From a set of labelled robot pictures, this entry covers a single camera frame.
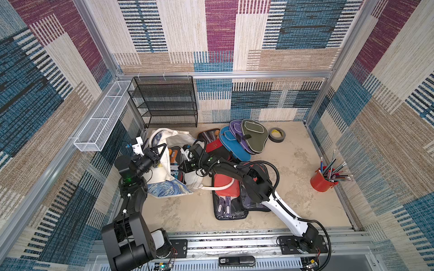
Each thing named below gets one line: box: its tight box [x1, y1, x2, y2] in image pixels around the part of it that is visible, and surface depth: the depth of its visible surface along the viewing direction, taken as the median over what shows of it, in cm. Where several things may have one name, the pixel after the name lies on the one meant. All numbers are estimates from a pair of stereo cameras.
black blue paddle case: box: [219, 125, 252, 162], surface depth 104 cm
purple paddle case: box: [228, 119, 256, 155], surface depth 107 cm
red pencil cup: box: [310, 165, 340, 192], surface depth 87 cm
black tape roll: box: [268, 127, 286, 143], surface depth 115 cm
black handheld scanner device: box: [218, 255, 256, 267], surface depth 69 cm
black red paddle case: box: [197, 128, 232, 160], surface depth 107 cm
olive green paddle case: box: [241, 118, 269, 154], surface depth 111 cm
